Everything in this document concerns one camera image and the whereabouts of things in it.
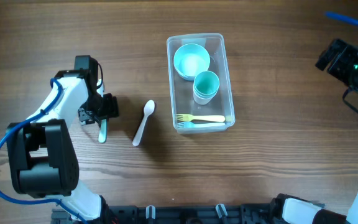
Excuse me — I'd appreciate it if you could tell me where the green plastic fork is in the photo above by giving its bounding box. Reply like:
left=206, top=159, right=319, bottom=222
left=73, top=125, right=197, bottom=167
left=98, top=119, right=108, bottom=143

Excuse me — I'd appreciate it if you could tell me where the pink plastic spoon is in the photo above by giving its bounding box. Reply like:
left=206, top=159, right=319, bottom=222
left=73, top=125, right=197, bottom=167
left=132, top=100, right=155, bottom=146

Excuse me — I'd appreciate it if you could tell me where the yellow plastic fork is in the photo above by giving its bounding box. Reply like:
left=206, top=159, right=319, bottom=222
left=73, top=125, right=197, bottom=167
left=173, top=114, right=234, bottom=123

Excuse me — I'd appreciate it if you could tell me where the light blue plastic fork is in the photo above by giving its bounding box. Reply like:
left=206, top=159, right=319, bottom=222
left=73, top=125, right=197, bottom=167
left=176, top=121, right=225, bottom=129

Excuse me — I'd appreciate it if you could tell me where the green plastic bowl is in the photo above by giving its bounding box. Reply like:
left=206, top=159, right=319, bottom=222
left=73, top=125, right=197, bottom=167
left=173, top=44, right=211, bottom=77

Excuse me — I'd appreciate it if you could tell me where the green plastic cup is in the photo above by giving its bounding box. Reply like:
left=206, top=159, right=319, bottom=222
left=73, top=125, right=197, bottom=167
left=193, top=71, right=220, bottom=94

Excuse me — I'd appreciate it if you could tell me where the pink plastic cup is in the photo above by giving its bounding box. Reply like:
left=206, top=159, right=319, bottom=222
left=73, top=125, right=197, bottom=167
left=193, top=95, right=213, bottom=105

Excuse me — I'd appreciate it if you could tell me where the blue plastic cup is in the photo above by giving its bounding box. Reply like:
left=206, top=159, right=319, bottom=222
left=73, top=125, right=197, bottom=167
left=194, top=90, right=217, bottom=99

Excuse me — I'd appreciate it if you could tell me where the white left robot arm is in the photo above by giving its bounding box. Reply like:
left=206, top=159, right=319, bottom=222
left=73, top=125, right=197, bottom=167
left=6, top=55, right=119, bottom=223

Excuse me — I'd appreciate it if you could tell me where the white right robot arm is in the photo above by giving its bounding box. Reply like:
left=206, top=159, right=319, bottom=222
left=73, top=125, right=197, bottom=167
left=269, top=39, right=358, bottom=223

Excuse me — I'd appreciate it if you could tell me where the clear plastic container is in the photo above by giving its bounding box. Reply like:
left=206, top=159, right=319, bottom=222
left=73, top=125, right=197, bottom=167
left=167, top=33, right=235, bottom=134

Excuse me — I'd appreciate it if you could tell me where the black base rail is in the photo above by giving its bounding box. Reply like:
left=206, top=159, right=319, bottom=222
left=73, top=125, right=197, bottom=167
left=50, top=203, right=279, bottom=224

